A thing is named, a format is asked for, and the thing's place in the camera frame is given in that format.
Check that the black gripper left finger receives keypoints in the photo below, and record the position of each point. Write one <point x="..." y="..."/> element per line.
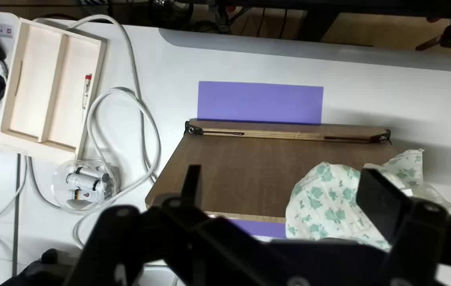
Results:
<point x="191" y="184"/>

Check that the light wooden divided tray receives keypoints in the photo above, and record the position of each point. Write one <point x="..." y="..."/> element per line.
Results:
<point x="35" y="79"/>

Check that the purple paper sheet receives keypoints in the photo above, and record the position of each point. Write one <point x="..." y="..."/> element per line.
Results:
<point x="257" y="103"/>

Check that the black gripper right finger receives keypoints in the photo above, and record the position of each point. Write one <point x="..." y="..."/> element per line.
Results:
<point x="385" y="203"/>

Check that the wooden book stand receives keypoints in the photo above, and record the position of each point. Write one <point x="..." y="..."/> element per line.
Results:
<point x="235" y="168"/>

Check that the white green patterned cloth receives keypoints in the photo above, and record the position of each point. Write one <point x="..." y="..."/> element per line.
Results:
<point x="321" y="200"/>

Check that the white red marker pen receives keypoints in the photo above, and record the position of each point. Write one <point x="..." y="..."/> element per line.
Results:
<point x="86" y="89"/>

